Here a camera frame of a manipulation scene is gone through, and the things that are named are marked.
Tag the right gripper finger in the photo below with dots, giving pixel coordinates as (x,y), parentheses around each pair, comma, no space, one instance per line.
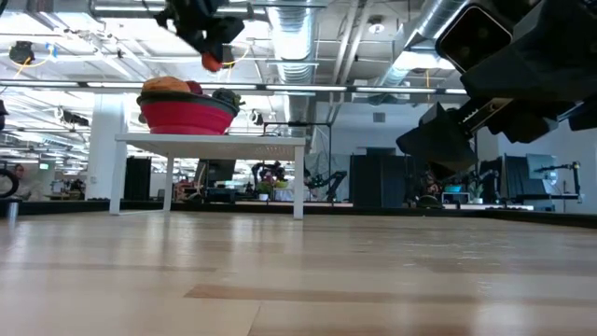
(438,140)
(585,116)

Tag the small orange toy fruit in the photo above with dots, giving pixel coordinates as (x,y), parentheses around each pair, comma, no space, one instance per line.
(211,63)

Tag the dark bumpy avocado toy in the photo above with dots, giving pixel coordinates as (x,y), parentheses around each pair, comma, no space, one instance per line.
(227,97)

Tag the dark red toy fruit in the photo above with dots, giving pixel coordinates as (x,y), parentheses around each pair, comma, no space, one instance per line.
(195,88)

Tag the red collapsible colander grey rim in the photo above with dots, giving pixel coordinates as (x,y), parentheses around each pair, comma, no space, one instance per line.
(186,119)

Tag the black background robot arm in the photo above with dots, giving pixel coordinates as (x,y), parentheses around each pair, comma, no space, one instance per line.
(333,179)

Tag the black background stand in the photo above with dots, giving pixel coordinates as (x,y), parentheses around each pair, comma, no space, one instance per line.
(577,179)

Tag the black partition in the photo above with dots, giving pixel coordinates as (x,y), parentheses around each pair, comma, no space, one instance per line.
(137,179)
(373,182)

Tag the long ceiling light strip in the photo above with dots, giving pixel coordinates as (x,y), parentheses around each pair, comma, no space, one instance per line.
(303,88)

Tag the white perforated metal shelf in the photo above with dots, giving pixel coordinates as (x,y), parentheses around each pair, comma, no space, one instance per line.
(210,144)

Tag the white pillar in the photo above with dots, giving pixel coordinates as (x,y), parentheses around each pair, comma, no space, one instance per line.
(100,121)

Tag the potted plant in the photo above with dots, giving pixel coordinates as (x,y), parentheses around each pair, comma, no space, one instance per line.
(264,189)

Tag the person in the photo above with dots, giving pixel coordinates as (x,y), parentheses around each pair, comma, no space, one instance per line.
(25,186)

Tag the silver ventilation duct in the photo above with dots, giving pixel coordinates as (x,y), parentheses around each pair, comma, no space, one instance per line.
(294,37)
(420,32)

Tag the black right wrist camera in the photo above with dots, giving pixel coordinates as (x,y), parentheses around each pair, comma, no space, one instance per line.
(471,37)

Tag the black metal table frame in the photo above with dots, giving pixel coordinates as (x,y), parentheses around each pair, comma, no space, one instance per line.
(373,211)

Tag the black ceiling camera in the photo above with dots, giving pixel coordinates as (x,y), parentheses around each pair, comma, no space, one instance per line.
(21,51)

